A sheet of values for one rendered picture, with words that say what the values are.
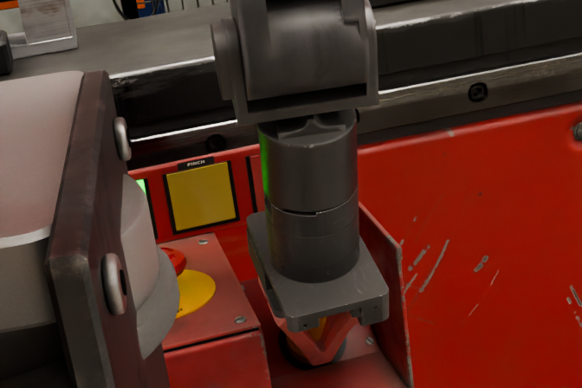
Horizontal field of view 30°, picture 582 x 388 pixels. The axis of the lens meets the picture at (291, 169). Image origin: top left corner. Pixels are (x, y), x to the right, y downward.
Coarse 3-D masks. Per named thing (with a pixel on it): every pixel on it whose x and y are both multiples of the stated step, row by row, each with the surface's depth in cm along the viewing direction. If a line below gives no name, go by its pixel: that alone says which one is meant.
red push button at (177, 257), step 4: (160, 248) 72; (164, 248) 72; (168, 248) 72; (168, 252) 71; (172, 252) 71; (176, 252) 71; (180, 252) 72; (168, 256) 71; (172, 256) 71; (176, 256) 71; (180, 256) 71; (184, 256) 72; (172, 260) 70; (176, 260) 71; (180, 260) 71; (184, 260) 71; (176, 264) 70; (180, 264) 70; (184, 264) 71; (176, 268) 70; (180, 268) 70; (176, 272) 70; (180, 272) 71
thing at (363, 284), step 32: (256, 224) 71; (288, 224) 64; (320, 224) 64; (352, 224) 65; (288, 256) 66; (320, 256) 65; (352, 256) 67; (288, 288) 66; (320, 288) 66; (352, 288) 66; (384, 288) 66; (288, 320) 64
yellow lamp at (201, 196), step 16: (176, 176) 79; (192, 176) 79; (208, 176) 79; (224, 176) 80; (176, 192) 79; (192, 192) 79; (208, 192) 80; (224, 192) 80; (176, 208) 79; (192, 208) 80; (208, 208) 80; (224, 208) 80; (176, 224) 80; (192, 224) 80
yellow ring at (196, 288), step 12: (180, 276) 74; (192, 276) 74; (204, 276) 74; (180, 288) 73; (192, 288) 72; (204, 288) 72; (180, 300) 71; (192, 300) 71; (204, 300) 71; (180, 312) 70
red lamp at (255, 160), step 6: (252, 156) 80; (258, 156) 80; (252, 162) 80; (258, 162) 80; (252, 168) 80; (258, 168) 80; (252, 174) 80; (258, 174) 80; (258, 180) 80; (258, 186) 80; (258, 192) 81; (258, 198) 81; (258, 204) 81; (264, 204) 81; (258, 210) 81; (264, 210) 81
